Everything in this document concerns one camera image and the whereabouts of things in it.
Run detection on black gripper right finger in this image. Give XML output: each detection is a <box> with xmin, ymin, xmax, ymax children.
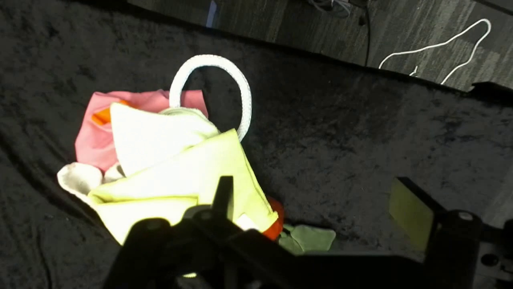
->
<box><xmin>386</xmin><ymin>175</ymin><xmax>513</xmax><ymax>289</ymax></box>

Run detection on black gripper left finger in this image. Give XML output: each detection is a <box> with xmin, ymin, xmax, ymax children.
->
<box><xmin>102</xmin><ymin>175</ymin><xmax>333</xmax><ymax>289</ymax></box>

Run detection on yellow cloth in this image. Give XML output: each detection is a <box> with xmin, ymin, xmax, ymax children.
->
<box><xmin>86</xmin><ymin>126</ymin><xmax>280</xmax><ymax>247</ymax></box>

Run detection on red plush toy green leaves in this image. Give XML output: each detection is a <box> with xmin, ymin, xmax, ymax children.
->
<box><xmin>261</xmin><ymin>195</ymin><xmax>339</xmax><ymax>256</ymax></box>

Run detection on pale green cloth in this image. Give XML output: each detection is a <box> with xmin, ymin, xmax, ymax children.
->
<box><xmin>107</xmin><ymin>101</ymin><xmax>221</xmax><ymax>179</ymax></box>

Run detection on white cloth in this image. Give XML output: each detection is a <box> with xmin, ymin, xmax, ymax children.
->
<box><xmin>56</xmin><ymin>160</ymin><xmax>128</xmax><ymax>199</ymax></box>

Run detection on black table cloth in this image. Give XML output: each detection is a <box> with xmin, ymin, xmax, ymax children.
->
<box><xmin>0</xmin><ymin>0</ymin><xmax>513</xmax><ymax>289</ymax></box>

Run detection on pink cloth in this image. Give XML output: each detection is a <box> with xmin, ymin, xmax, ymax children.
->
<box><xmin>73</xmin><ymin>88</ymin><xmax>210</xmax><ymax>173</ymax></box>

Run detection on white floor cable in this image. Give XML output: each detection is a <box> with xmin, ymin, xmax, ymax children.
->
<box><xmin>376</xmin><ymin>16</ymin><xmax>493</xmax><ymax>86</ymax></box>

